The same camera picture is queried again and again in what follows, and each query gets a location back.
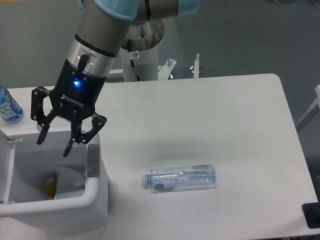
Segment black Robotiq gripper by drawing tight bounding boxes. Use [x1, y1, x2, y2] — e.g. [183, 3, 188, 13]
[30, 58, 107, 157]

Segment white paper trash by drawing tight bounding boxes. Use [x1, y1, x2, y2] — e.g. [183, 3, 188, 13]
[54, 166, 86, 200]

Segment crushed clear plastic bottle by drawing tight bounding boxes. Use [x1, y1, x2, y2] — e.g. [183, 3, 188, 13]
[141, 164, 217, 192]

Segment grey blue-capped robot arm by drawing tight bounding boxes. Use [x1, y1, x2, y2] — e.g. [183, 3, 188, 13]
[30, 0, 200, 156]

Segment yellow trash in can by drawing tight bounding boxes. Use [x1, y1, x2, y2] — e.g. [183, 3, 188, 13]
[43, 176, 57, 199]

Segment white plastic trash can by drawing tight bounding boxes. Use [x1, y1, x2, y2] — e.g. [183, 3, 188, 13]
[0, 126, 110, 231]

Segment blue labelled water bottle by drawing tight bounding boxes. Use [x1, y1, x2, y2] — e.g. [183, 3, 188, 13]
[0, 85, 24, 124]

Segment black clamp at table edge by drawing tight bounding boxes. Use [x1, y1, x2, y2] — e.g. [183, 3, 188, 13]
[302, 202, 320, 229]

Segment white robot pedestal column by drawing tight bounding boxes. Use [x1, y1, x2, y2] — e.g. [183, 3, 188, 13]
[117, 18, 166, 82]

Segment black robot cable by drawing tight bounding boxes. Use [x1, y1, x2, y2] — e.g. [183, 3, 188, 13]
[126, 38, 142, 82]

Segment white pedestal base frame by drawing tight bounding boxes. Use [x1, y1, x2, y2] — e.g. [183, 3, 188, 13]
[104, 52, 202, 83]

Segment white frame at right edge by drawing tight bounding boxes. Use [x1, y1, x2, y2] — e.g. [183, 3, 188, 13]
[295, 85, 320, 133]

